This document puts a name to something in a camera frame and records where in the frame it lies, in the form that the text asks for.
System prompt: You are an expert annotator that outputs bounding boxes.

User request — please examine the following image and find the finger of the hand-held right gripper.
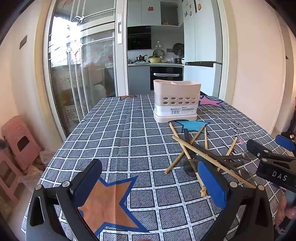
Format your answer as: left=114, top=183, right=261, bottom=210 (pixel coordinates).
left=246, top=139, right=296, bottom=163
left=275, top=134, right=296, bottom=153

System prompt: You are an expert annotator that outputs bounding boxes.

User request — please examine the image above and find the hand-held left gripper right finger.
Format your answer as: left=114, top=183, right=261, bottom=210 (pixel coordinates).
left=197, top=161, right=275, bottom=241

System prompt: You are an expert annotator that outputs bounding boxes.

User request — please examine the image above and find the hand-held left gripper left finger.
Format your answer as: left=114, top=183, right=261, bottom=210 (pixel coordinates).
left=25, top=159, right=103, bottom=241

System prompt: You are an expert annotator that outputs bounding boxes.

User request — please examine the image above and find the black handled spoon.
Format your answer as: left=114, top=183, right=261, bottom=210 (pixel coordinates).
left=191, top=140, right=251, bottom=180
left=217, top=151, right=256, bottom=163
left=180, top=129, right=198, bottom=178

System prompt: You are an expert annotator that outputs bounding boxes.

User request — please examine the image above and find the beige plastic utensil holder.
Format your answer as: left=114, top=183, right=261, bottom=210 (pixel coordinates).
left=153, top=79, right=201, bottom=123

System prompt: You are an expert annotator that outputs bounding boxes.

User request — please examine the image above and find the person's right hand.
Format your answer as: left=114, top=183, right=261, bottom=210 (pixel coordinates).
left=275, top=204, right=296, bottom=233

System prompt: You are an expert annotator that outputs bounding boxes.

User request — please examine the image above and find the checked star print tablecloth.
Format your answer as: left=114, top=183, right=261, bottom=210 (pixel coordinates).
left=22, top=94, right=296, bottom=241

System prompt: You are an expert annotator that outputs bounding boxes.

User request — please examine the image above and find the pink plastic stool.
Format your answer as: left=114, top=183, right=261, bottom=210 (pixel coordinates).
left=0, top=148, right=26, bottom=207
left=2, top=115, right=42, bottom=172

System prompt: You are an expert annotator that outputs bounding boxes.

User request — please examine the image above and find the black built-in oven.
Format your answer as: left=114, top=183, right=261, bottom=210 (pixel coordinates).
left=149, top=65, right=184, bottom=91

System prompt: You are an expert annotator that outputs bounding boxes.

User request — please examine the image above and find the grey base cabinet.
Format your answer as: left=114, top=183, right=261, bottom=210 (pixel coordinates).
left=128, top=64, right=151, bottom=95

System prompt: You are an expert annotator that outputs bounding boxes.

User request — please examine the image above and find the white refrigerator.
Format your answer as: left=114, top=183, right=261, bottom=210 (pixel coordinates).
left=183, top=0, right=223, bottom=98

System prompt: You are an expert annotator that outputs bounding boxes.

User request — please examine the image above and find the sliding glass door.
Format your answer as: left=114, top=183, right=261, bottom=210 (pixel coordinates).
left=43, top=0, right=128, bottom=137

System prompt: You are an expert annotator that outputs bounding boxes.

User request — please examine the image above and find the black range hood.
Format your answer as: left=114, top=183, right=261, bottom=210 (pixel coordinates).
left=127, top=26, right=152, bottom=50

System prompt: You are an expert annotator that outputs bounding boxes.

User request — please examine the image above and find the white wall cabinet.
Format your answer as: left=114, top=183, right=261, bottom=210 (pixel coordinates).
left=127, top=0, right=184, bottom=27

